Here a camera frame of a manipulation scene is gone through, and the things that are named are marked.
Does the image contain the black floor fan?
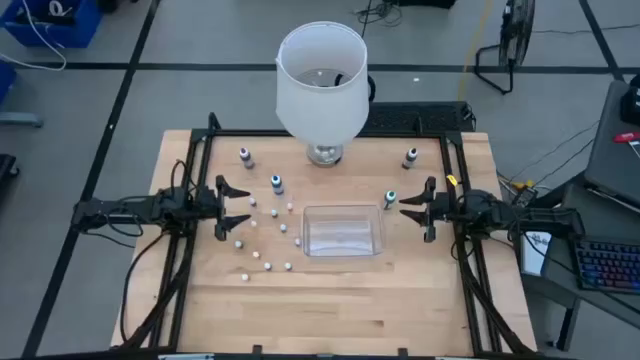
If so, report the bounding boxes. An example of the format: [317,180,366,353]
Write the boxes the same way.
[473,0,537,96]

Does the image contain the grey metal cart foot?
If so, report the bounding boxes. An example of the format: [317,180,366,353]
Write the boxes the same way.
[0,112,44,129]

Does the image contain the clear plastic container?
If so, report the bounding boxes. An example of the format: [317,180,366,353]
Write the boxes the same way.
[301,203,387,259]

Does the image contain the large blue plastic bin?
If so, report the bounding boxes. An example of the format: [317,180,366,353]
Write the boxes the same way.
[0,0,104,50]

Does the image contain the black caster base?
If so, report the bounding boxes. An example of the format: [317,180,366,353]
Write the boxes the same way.
[0,153,20,181]

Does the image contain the white paper sheet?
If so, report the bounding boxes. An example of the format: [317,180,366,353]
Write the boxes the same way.
[519,229,553,278]

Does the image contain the white cable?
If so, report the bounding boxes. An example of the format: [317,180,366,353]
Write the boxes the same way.
[0,0,68,72]

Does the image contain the black cable bundle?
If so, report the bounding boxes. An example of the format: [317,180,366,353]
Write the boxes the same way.
[353,0,404,29]

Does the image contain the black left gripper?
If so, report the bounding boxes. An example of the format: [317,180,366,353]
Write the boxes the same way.
[197,174,251,242]

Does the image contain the black device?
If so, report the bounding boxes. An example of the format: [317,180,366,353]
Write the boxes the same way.
[619,73,640,126]

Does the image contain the grey desk top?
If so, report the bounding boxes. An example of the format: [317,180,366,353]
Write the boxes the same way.
[583,79,640,206]

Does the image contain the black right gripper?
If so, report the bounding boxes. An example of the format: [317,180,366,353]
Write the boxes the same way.
[398,175,464,244]

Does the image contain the backlit black keyboard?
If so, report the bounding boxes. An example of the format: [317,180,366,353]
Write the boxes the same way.
[573,235,640,295]

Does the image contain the silver table lamp white shade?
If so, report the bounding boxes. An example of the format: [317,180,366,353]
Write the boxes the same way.
[274,20,371,169]

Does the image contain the grey keyboard desk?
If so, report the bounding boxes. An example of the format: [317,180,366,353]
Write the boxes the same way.
[519,184,640,351]

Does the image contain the black perforated panel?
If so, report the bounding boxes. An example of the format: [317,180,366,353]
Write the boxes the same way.
[367,101,477,134]

